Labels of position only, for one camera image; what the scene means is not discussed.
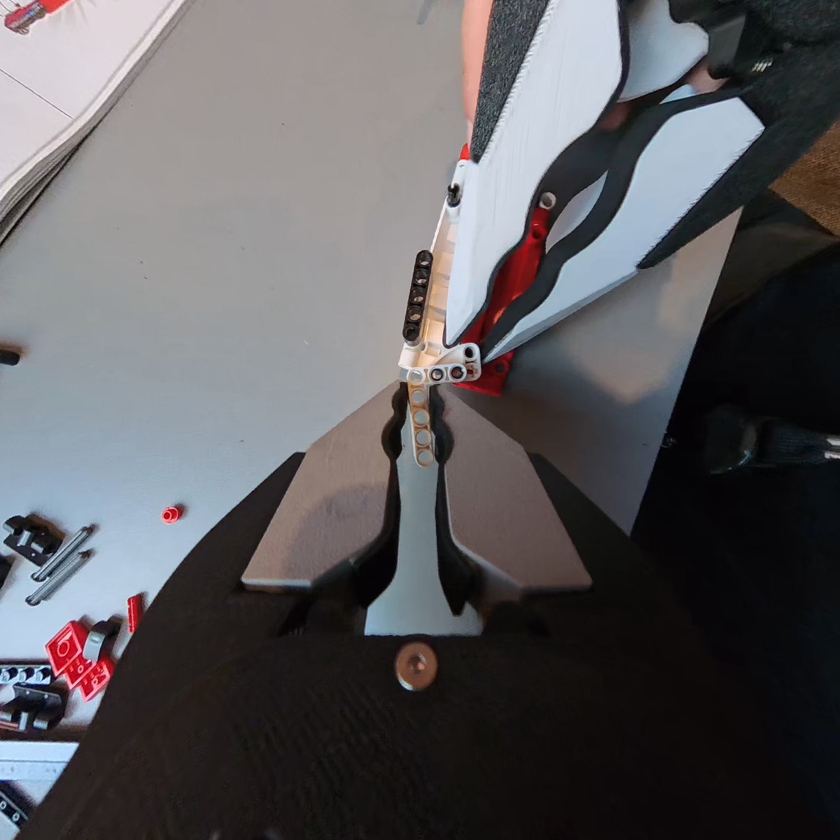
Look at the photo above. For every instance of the person's right hand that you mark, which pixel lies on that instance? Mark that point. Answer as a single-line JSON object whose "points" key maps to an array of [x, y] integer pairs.
{"points": [[474, 46]]}

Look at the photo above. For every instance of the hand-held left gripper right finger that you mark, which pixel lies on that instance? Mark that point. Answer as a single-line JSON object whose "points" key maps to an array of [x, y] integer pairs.
{"points": [[505, 512]]}

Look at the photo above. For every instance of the red and white brick panel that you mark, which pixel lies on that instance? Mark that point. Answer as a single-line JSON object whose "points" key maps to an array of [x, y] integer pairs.
{"points": [[492, 377]]}

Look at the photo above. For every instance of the black straight brick beam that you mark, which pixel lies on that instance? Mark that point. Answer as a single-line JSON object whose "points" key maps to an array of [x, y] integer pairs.
{"points": [[418, 295]]}

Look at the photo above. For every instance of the small red round brick piece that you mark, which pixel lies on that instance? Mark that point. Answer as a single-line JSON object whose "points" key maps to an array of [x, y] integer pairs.
{"points": [[171, 514]]}

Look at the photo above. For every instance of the white L-shaped brick beam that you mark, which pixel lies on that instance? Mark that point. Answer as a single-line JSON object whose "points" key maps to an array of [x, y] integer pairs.
{"points": [[421, 420]]}

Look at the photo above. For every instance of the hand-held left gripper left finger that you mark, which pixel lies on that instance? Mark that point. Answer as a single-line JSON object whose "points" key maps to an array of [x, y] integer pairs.
{"points": [[328, 505]]}

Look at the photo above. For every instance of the open instruction booklet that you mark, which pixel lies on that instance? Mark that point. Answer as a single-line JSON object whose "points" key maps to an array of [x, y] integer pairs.
{"points": [[59, 85]]}

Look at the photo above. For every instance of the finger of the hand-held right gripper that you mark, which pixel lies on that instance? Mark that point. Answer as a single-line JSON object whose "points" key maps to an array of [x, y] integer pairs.
{"points": [[676, 177], [518, 164]]}

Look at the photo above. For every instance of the shiny black brick connector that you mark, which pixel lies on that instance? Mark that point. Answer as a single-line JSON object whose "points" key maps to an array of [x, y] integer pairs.
{"points": [[33, 539]]}

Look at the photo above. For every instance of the black double brick connector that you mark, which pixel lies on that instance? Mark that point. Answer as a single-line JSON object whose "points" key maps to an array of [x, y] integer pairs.
{"points": [[33, 707]]}

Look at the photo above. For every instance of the black L-shaped brick beam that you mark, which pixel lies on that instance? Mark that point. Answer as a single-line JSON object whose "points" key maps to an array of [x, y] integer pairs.
{"points": [[9, 356]]}

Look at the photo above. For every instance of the grey brick axle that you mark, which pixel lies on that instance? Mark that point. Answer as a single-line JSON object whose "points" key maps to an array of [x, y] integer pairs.
{"points": [[59, 577], [64, 552]]}

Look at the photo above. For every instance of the small white curved brick piece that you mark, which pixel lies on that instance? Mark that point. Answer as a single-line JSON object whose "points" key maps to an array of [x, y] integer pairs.
{"points": [[463, 358]]}

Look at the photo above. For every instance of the pile of coloured brick pieces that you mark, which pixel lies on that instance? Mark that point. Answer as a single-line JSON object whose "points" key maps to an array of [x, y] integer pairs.
{"points": [[72, 656]]}

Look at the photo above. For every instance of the person's black clothing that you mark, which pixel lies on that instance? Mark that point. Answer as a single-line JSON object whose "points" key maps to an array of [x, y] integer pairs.
{"points": [[741, 623]]}

